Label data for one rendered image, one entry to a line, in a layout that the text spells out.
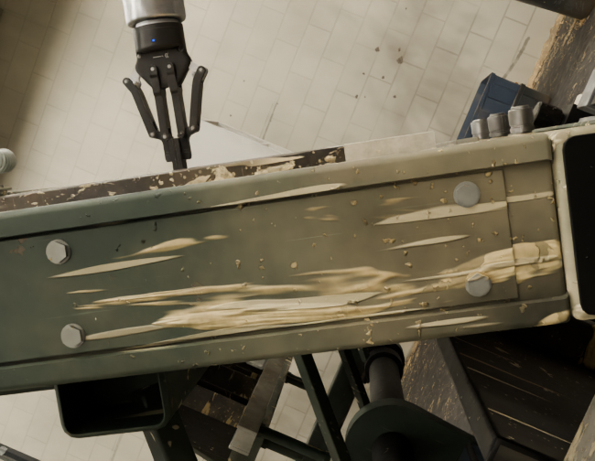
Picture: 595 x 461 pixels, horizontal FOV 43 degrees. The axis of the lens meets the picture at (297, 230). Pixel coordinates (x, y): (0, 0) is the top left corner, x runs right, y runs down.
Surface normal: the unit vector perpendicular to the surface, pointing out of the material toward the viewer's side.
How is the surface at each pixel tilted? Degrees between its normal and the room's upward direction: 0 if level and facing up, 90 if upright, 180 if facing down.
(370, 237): 90
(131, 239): 90
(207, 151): 90
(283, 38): 90
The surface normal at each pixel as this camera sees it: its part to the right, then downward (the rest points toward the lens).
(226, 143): -0.10, 0.12
